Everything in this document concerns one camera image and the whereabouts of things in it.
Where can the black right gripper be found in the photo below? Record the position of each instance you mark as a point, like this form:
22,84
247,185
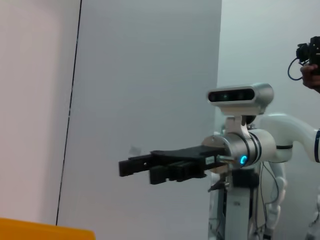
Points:
190,155

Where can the black handheld camera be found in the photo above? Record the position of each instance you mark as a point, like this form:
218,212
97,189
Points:
311,52

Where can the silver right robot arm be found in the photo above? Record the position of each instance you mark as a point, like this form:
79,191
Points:
265,145

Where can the person hand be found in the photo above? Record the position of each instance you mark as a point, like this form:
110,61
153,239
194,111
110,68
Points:
311,77

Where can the silver right flange connector stub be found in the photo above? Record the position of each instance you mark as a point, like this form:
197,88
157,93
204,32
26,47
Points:
225,158

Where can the black box module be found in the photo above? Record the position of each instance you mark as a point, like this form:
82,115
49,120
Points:
245,178

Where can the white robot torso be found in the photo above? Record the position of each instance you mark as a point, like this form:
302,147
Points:
237,212

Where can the white segmented robot limb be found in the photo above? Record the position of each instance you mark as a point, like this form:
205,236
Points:
315,220
275,200

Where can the yellow plastic bin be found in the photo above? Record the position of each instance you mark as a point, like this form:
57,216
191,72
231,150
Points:
45,230

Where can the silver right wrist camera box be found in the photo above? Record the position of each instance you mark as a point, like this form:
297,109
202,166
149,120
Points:
240,97

